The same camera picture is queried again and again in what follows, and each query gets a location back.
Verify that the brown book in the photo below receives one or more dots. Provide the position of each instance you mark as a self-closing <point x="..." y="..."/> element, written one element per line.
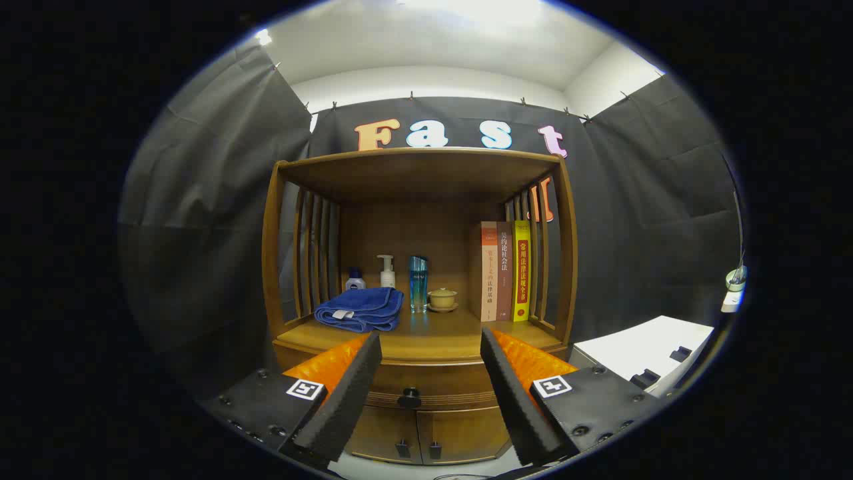
<point x="504" y="266"/>

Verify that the tan lidded tea cup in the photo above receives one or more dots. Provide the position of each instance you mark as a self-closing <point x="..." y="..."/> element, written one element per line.
<point x="442" y="298"/>

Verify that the small white green device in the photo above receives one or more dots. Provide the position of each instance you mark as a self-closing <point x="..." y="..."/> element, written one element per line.
<point x="736" y="278"/>

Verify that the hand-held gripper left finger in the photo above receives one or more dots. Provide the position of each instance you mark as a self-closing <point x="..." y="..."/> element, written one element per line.
<point x="346" y="393"/>

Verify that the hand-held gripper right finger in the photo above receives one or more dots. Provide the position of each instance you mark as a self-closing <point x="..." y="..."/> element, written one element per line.
<point x="516" y="400"/>

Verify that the wooden cabinet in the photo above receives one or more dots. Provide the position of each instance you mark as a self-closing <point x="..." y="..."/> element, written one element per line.
<point x="413" y="173"/>

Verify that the white machine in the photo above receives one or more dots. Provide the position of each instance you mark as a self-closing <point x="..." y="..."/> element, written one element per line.
<point x="640" y="346"/>

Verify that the wooden cabinet door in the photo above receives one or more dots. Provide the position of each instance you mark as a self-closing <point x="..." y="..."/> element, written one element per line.
<point x="466" y="433"/>
<point x="380" y="430"/>

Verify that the wooden countertop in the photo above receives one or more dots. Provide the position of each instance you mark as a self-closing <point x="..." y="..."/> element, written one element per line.
<point x="440" y="333"/>

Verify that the beige book orange label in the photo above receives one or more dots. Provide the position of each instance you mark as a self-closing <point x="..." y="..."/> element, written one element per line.
<point x="488" y="280"/>

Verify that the white pump bottle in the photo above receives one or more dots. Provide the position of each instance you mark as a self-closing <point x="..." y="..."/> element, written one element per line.
<point x="387" y="276"/>

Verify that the black drawer knob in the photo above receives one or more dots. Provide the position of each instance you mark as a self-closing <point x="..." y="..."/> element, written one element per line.
<point x="409" y="398"/>

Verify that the wooden drawer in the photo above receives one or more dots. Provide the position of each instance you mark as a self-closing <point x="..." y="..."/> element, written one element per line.
<point x="436" y="380"/>

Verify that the blue folded towel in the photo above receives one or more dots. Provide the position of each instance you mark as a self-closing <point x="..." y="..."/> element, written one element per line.
<point x="363" y="306"/>

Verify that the tall blue glass bottle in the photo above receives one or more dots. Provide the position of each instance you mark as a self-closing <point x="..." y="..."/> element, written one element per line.
<point x="418" y="283"/>

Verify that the black backdrop cloth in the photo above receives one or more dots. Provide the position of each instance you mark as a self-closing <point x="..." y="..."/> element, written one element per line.
<point x="200" y="200"/>

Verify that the small white blue-capped bottle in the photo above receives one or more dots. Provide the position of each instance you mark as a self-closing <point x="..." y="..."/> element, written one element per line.
<point x="355" y="281"/>

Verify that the yellow book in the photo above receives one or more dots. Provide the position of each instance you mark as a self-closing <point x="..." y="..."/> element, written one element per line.
<point x="521" y="266"/>

